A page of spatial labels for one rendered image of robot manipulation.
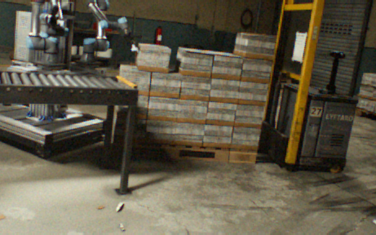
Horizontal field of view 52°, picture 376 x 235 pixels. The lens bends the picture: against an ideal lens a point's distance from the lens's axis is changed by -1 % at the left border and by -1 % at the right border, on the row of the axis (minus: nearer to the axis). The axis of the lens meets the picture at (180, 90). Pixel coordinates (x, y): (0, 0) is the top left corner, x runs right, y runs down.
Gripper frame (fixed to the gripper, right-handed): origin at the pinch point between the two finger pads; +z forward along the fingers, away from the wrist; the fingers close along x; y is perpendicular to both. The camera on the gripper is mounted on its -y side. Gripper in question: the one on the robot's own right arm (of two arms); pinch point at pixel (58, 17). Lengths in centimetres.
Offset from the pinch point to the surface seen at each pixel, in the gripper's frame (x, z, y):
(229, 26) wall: -699, -595, -111
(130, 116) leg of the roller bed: -50, 50, 57
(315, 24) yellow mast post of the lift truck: -211, 64, -52
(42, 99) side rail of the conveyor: 12, 41, 54
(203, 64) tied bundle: -141, 6, 9
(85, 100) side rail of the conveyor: -15, 45, 51
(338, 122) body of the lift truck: -267, 81, 34
